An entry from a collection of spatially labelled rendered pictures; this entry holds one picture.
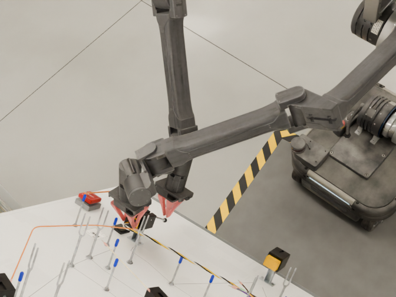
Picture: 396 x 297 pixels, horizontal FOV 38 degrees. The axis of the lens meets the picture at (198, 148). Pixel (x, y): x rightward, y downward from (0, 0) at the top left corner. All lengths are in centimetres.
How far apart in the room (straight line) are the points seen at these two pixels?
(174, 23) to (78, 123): 188
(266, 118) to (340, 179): 130
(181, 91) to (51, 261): 55
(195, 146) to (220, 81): 190
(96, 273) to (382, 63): 85
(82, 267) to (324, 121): 68
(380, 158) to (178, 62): 139
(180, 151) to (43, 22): 264
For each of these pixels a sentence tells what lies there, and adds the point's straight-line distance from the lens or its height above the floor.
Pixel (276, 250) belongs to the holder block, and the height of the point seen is 99.
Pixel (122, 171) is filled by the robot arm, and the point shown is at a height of 137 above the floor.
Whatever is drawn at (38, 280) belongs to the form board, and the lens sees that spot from 136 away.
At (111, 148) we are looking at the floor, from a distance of 316.
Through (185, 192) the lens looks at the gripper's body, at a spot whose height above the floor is 112.
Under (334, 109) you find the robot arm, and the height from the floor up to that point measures 148.
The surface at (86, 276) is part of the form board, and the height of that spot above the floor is 130.
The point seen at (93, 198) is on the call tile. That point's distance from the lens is 172.
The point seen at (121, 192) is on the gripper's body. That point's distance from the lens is 148.
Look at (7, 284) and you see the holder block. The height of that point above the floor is 158.
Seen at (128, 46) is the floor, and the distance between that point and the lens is 357.
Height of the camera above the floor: 256
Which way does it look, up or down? 58 degrees down
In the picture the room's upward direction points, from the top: 16 degrees counter-clockwise
